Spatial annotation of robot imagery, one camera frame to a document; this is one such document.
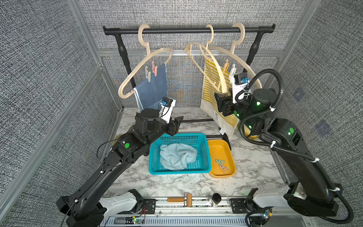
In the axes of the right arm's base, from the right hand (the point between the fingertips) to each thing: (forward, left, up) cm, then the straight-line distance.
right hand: (227, 87), depth 52 cm
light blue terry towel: (-6, +20, -49) cm, 53 cm away
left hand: (-2, +17, -12) cm, 21 cm away
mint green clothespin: (-8, -7, -52) cm, 53 cm away
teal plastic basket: (-10, +5, -53) cm, 54 cm away
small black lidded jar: (-29, 0, -43) cm, 52 cm away
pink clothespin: (-12, -8, -52) cm, 54 cm away
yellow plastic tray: (0, -9, -52) cm, 52 cm away
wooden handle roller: (-29, +14, -51) cm, 60 cm away
